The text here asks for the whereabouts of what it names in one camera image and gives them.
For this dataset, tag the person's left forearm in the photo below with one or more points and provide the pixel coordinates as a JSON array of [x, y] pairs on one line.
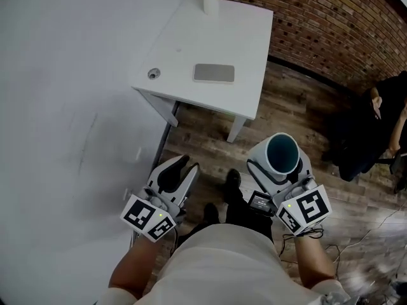
[[133, 265]]

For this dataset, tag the black office chair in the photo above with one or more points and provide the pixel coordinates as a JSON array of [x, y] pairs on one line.
[[399, 170]]

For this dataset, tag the person's right forearm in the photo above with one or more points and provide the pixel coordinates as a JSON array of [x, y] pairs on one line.
[[314, 259]]

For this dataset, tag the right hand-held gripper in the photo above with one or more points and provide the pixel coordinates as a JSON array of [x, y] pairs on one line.
[[310, 206]]

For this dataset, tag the white cup with teal inside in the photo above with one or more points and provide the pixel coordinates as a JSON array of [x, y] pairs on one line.
[[281, 152]]

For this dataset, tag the black display device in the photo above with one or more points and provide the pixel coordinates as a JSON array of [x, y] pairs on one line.
[[261, 203]]

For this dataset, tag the grey smartphone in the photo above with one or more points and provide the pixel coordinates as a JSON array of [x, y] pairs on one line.
[[213, 73]]

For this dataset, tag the white table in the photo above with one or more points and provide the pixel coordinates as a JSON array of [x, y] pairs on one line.
[[210, 46]]

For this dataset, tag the person's beige shirt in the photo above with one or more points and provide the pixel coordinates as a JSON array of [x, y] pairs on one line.
[[229, 265]]

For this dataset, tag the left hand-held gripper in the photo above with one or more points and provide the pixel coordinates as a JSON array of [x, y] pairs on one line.
[[149, 216]]

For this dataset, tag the person's black trousers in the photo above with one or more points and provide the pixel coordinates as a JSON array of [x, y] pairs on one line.
[[251, 221]]

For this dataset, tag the person's black shoe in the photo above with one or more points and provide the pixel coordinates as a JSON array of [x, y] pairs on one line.
[[211, 213], [233, 183]]

